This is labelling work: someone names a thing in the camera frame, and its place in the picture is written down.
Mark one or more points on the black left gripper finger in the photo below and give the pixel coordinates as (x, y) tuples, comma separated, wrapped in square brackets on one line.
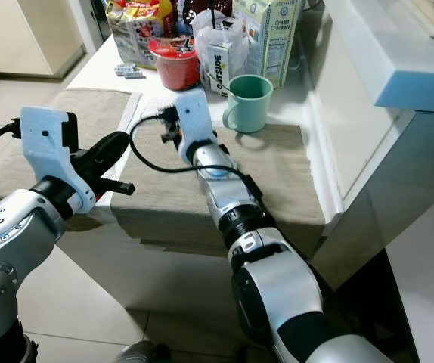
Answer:
[(111, 160), (103, 147)]

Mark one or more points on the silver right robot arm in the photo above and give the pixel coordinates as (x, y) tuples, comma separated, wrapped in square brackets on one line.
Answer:
[(277, 287)]

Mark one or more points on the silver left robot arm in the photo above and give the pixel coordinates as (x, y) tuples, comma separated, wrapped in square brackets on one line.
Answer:
[(13, 257)]

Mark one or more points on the red instant noodle cup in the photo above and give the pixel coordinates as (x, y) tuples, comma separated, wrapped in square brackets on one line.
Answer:
[(175, 68)]

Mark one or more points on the white Oatside carton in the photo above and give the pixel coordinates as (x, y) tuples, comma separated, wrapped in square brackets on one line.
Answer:
[(219, 68)]

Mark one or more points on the mint green mug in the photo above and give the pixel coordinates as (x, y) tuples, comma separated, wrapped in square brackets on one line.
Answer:
[(247, 106)]

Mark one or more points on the instant noodle multipack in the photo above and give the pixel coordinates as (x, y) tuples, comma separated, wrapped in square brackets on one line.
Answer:
[(134, 34)]

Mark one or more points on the clear white plastic bag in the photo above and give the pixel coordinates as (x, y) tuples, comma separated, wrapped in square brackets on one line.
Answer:
[(209, 26)]

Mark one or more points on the cream kitchen cabinets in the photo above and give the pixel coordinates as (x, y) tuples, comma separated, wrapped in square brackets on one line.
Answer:
[(20, 30)]

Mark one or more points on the dark red snack bag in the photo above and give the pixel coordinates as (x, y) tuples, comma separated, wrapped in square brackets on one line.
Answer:
[(198, 6)]

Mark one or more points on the cream cracker box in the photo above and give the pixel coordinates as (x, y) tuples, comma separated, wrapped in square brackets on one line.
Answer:
[(270, 38)]

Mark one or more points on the grey robot left foot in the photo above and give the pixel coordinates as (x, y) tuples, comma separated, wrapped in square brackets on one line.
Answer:
[(137, 353)]

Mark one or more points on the pale raised counter ledge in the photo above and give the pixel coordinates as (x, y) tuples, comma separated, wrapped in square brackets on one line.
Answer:
[(398, 53)]

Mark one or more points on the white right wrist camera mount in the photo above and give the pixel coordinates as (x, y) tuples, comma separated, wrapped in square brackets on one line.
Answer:
[(193, 121)]

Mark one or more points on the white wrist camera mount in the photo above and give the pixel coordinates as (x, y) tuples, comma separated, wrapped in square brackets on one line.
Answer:
[(47, 144), (193, 121)]

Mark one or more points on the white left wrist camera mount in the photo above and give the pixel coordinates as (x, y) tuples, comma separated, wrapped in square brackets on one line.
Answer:
[(47, 144)]

